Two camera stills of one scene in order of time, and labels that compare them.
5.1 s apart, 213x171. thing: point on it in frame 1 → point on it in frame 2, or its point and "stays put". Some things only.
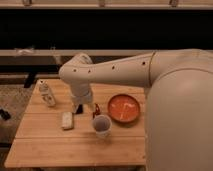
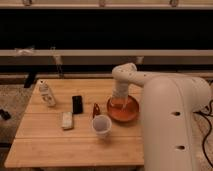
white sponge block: (67, 120) stays put
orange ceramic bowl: (124, 108) stays put
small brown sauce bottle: (97, 110) stays put
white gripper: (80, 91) → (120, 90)
